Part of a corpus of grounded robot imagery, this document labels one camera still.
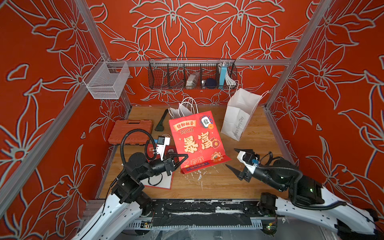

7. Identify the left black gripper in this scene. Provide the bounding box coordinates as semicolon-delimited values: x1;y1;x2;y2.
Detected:
137;152;189;183

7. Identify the red RICH paper bag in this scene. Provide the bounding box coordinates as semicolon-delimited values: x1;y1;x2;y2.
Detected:
141;144;177;190

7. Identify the red paper bag blue panel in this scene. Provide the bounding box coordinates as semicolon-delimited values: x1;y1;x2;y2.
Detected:
169;97;231;174

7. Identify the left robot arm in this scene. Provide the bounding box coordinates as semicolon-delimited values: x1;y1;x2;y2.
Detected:
73;149;189;240

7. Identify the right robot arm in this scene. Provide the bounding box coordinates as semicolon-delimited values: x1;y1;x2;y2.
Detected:
228;149;384;240

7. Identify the floral patterned paper bag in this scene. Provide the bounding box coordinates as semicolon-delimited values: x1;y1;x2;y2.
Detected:
168;103;193;119

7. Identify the white paper bag back right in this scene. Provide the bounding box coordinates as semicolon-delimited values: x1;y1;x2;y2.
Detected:
221;82;269;141

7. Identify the dark green scraper tool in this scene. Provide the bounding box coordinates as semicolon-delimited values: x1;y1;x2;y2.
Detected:
155;109;169;132

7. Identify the orange plastic tool case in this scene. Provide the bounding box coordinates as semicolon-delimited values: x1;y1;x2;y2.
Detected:
107;119;154;146

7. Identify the dark blue round object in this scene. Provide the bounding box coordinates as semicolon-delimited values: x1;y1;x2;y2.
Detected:
204;78;218;90

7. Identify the silver pouch in basket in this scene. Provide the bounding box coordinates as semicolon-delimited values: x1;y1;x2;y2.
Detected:
186;73;200;90

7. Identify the light blue box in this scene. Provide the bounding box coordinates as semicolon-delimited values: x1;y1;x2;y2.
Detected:
218;63;227;89

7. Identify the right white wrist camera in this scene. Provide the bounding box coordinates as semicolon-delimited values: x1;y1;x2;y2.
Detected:
237;153;261;172

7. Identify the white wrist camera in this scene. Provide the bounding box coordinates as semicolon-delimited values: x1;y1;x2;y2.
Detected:
156;136;171;161
237;153;261;172

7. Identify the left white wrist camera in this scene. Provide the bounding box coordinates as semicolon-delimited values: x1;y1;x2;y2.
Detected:
156;136;171;161

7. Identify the white cable bundle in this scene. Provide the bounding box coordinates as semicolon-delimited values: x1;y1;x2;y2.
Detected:
224;70;238;90

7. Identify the black wire wall basket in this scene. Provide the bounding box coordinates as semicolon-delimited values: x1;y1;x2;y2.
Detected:
148;58;240;90

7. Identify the white wire mesh basket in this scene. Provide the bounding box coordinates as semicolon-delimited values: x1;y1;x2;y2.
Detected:
83;57;131;100

